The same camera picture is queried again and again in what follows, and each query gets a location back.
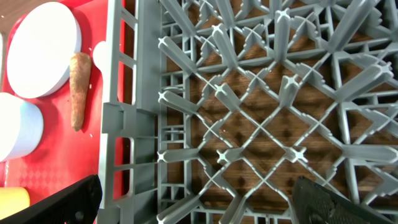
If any large light blue plate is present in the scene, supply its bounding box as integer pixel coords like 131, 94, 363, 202
6, 2, 82, 98

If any yellow plastic cup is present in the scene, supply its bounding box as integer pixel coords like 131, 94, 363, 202
0, 187, 30, 219

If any light blue bowl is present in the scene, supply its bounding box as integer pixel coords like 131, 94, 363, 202
1, 92, 44, 162

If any brown carrot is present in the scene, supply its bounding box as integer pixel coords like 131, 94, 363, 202
69, 52, 92, 132

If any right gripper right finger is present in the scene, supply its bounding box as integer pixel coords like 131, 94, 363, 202
292, 176, 392, 224

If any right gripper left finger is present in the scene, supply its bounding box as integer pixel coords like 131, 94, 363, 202
1, 174, 103, 224

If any grey dishwasher rack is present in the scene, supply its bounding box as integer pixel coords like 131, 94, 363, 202
96, 0, 398, 224

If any white plastic spoon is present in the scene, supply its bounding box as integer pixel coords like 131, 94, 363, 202
93, 41, 106, 72

